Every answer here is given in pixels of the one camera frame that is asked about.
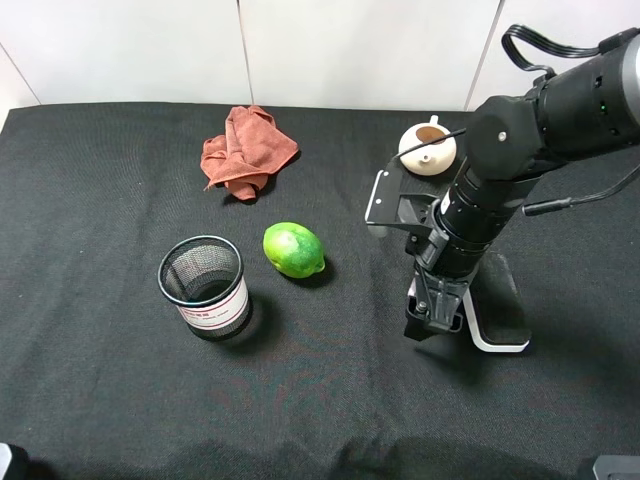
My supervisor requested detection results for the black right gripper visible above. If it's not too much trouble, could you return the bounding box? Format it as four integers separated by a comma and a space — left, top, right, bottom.
403, 228, 490, 341

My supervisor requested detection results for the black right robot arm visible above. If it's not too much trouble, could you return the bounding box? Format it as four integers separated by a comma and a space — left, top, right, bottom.
405, 24, 639, 341

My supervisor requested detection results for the black and white board eraser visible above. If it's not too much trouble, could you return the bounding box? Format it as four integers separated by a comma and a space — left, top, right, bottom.
462, 252, 531, 354

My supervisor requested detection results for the green lime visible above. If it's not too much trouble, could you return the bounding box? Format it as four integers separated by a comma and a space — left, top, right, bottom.
263, 222, 325, 279

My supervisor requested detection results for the cream ceramic teapot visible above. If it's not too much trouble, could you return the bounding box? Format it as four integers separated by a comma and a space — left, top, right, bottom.
398, 115, 457, 176

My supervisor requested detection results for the black mesh pen cup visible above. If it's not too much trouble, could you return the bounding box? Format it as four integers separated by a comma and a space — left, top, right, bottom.
157, 235, 252, 341

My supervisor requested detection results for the grey base part right corner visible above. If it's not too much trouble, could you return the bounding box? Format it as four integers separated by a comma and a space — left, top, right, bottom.
591, 455, 640, 480

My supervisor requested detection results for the crumpled red-brown cloth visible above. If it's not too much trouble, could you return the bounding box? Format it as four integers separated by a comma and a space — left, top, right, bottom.
200, 105, 299, 201

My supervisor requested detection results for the black tablecloth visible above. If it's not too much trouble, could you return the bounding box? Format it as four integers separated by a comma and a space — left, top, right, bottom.
1, 104, 639, 479

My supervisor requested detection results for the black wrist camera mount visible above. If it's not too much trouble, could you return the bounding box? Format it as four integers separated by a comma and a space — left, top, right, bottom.
364, 160, 451, 238

